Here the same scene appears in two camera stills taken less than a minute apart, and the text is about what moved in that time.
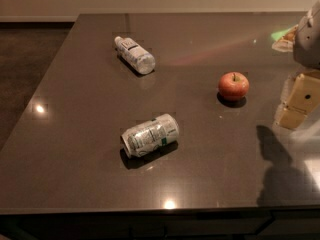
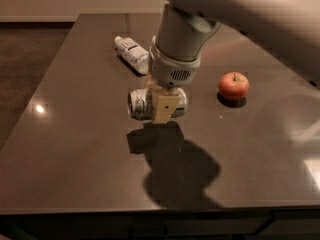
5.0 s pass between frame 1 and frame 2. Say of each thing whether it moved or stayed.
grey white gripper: moved
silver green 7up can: moved
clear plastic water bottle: stayed
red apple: stayed
